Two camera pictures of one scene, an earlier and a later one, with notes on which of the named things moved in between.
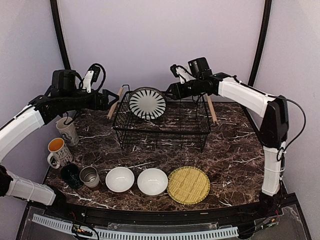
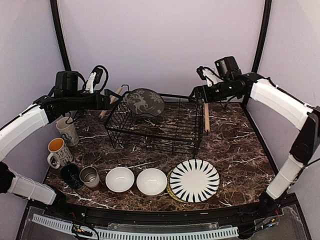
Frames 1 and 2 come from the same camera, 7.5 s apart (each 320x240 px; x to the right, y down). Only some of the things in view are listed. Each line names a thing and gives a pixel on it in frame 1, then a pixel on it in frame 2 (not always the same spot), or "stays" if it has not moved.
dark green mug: [71, 174] stays
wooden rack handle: [211, 108] -> [207, 117]
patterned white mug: [60, 155] stays
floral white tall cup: [66, 126] stays
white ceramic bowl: [152, 181] stays
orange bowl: [119, 179] stays
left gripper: [104, 105] stays
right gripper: [178, 92] -> [206, 96]
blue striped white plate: [147, 103] -> [194, 180]
